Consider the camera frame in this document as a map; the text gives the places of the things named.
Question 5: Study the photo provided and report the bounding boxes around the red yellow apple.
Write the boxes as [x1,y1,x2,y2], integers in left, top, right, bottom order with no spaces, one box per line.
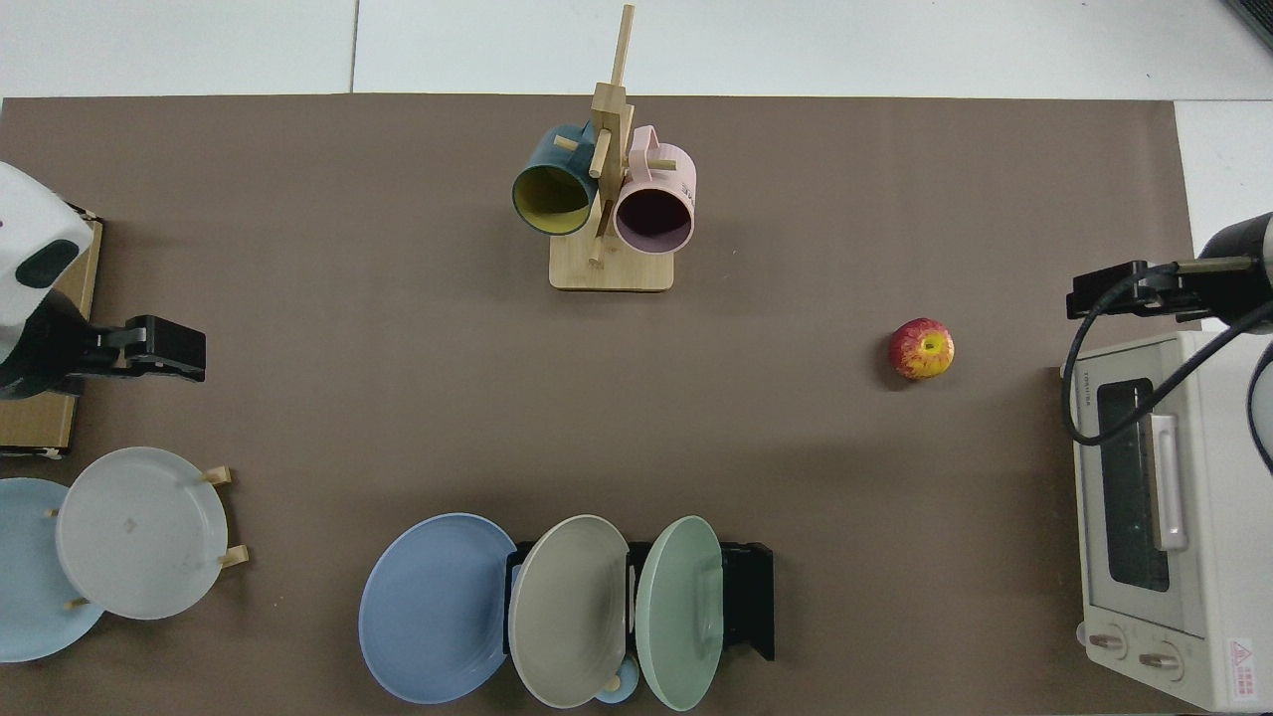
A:
[889,318,956,381]

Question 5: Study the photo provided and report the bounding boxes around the wooden plate rack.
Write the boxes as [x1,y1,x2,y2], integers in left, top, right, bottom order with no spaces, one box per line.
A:
[45,465,250,611]

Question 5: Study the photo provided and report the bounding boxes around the grey plate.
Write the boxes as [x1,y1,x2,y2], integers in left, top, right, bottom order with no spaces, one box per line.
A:
[55,447,229,622]

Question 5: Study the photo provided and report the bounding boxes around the light blue plate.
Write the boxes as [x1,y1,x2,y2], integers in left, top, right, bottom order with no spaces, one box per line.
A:
[0,478,105,663]

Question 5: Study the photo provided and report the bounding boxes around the beige plate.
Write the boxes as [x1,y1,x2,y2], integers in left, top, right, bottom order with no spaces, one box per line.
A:
[507,514,632,709]

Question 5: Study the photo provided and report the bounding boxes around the black dish rack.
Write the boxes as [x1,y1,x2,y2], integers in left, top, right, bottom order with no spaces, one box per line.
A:
[504,540,775,662]

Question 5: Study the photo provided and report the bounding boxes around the pale green plate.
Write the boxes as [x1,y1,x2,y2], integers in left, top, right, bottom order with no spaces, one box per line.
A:
[635,515,724,712]

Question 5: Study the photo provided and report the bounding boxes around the pale toaster oven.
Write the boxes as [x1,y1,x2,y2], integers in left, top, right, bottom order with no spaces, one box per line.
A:
[1059,330,1273,713]

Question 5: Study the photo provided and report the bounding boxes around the brown table cloth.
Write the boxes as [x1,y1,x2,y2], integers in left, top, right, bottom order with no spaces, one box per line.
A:
[0,94,1204,716]

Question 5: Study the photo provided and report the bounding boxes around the dark grey flat device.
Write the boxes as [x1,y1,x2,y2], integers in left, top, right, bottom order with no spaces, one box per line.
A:
[1225,0,1273,53]

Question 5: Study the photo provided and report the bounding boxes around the dark teal cup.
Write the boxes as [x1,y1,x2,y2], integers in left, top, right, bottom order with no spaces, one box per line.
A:
[512,123,601,237]

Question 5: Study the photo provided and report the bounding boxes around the wooden cup stand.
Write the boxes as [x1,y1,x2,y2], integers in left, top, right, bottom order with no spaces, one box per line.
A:
[549,5,675,292]

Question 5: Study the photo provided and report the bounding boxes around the pink cup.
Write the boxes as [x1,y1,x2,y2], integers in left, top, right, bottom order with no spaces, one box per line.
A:
[614,125,697,254]

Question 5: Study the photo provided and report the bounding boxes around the small blue round thing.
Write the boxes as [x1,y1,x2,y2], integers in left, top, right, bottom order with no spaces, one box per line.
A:
[594,656,640,705]

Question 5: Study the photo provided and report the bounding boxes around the wire basket with wooden floor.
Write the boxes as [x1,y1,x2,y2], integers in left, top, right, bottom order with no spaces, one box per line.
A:
[0,204,104,458]

